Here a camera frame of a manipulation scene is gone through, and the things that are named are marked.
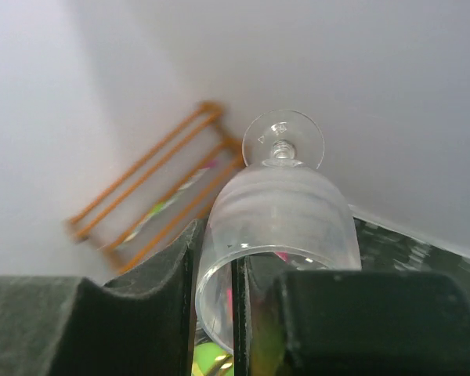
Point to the magenta wine glass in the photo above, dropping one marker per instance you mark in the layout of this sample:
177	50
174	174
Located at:
228	297

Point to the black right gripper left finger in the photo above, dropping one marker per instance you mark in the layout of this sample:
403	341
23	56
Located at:
140	323

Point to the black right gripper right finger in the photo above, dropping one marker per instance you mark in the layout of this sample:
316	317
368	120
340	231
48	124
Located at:
326	322

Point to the green wine glass cream base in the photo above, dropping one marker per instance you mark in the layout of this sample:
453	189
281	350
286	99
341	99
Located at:
211	359

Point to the clear wine glass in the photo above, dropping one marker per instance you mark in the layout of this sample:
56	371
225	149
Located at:
278	203

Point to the wooden tiered shelf rack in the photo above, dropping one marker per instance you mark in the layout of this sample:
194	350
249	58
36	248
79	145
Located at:
140	178

